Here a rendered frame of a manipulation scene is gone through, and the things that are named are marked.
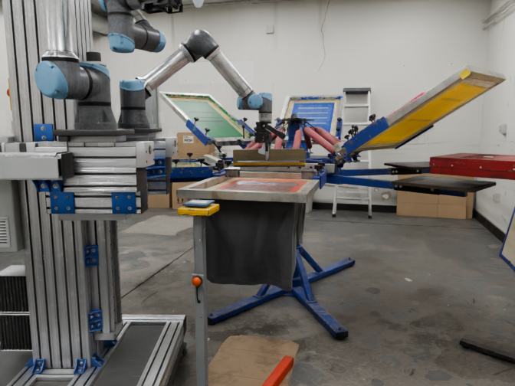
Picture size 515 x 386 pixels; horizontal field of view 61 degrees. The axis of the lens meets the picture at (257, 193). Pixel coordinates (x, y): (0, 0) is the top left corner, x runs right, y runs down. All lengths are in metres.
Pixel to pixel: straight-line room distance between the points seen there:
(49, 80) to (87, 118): 0.18
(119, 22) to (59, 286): 1.14
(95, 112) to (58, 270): 0.72
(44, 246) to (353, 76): 5.26
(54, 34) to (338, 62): 5.31
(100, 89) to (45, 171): 0.34
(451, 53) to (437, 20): 0.47
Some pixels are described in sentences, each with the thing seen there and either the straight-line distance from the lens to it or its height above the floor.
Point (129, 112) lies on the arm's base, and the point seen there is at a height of 1.33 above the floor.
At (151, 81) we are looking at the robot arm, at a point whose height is 1.49.
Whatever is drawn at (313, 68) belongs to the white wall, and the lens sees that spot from 6.63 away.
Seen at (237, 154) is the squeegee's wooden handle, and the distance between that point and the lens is 2.49.
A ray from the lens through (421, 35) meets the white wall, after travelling 6.67.
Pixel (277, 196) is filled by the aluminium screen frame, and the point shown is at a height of 0.98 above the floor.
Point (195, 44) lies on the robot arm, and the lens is 2.28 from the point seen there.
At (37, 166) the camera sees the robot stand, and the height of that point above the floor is 1.14.
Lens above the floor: 1.28
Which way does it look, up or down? 9 degrees down
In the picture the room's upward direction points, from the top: straight up
